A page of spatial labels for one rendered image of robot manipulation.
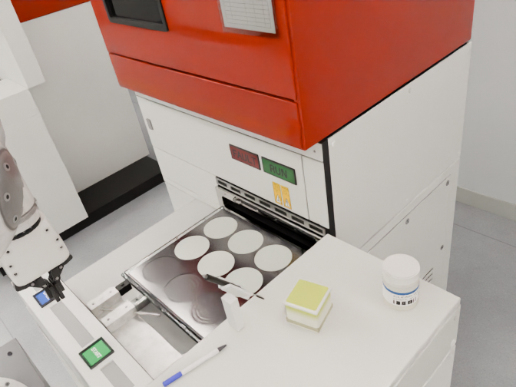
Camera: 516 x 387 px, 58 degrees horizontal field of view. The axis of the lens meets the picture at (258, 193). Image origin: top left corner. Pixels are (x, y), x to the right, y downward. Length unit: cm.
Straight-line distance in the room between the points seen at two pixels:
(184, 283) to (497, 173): 191
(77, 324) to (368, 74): 87
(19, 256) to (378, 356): 65
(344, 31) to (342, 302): 56
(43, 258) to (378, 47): 82
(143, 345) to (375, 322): 53
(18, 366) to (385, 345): 70
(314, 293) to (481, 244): 178
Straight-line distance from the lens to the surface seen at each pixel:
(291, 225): 126
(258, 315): 102
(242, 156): 128
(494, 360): 218
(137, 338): 118
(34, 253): 87
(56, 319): 121
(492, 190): 278
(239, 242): 130
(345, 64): 105
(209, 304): 116
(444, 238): 189
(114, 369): 105
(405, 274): 94
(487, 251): 261
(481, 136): 265
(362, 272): 108
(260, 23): 95
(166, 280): 126
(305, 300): 94
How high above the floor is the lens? 173
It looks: 35 degrees down
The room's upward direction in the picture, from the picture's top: 11 degrees counter-clockwise
